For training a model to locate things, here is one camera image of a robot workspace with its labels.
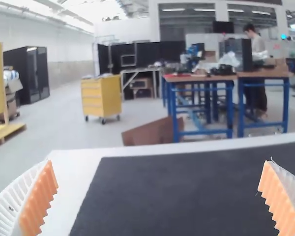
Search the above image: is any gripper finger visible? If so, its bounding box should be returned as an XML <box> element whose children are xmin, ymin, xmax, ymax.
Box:
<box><xmin>0</xmin><ymin>159</ymin><xmax>59</xmax><ymax>236</ymax></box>
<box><xmin>257</xmin><ymin>156</ymin><xmax>295</xmax><ymax>236</ymax></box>

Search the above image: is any wooden pallet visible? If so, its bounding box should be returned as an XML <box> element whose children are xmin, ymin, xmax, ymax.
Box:
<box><xmin>0</xmin><ymin>41</ymin><xmax>28</xmax><ymax>148</ymax></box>

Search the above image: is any black mat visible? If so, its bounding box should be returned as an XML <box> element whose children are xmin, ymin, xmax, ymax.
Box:
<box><xmin>68</xmin><ymin>141</ymin><xmax>295</xmax><ymax>236</ymax></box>

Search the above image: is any black cabinet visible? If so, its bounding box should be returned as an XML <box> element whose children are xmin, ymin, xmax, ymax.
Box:
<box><xmin>3</xmin><ymin>45</ymin><xmax>51</xmax><ymax>106</ymax></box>

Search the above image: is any yellow wheeled cart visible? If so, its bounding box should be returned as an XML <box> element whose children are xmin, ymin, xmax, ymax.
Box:
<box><xmin>80</xmin><ymin>74</ymin><xmax>123</xmax><ymax>125</ymax></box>

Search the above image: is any flat cardboard sheet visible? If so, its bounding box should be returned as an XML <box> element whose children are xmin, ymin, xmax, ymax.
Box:
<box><xmin>121</xmin><ymin>116</ymin><xmax>185</xmax><ymax>147</ymax></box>

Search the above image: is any person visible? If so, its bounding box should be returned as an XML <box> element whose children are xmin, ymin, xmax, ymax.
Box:
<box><xmin>242</xmin><ymin>23</ymin><xmax>269</xmax><ymax>119</ymax></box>

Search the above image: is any blue frame workbench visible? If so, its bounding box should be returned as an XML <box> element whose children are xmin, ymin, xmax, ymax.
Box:
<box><xmin>236</xmin><ymin>70</ymin><xmax>295</xmax><ymax>138</ymax></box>
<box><xmin>161</xmin><ymin>72</ymin><xmax>238</xmax><ymax>144</ymax></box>

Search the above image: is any black partition wall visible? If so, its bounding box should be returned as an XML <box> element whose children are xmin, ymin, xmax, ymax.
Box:
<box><xmin>96</xmin><ymin>40</ymin><xmax>187</xmax><ymax>75</ymax></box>

